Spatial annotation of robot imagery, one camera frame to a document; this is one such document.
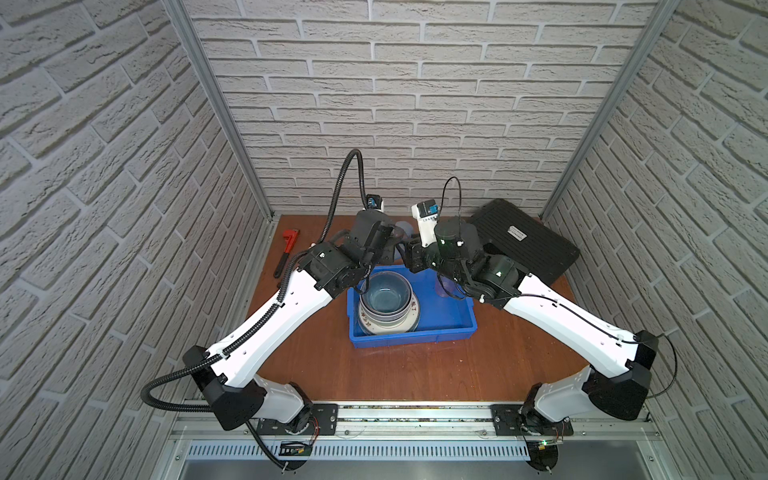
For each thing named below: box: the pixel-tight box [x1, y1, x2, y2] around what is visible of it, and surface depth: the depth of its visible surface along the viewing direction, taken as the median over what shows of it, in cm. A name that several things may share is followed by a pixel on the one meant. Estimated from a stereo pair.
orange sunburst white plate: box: [358, 292, 421, 335], surface depth 87 cm
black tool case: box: [470, 198, 580, 283], surface depth 105 cm
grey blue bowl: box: [360, 271, 413, 316], surface depth 88 cm
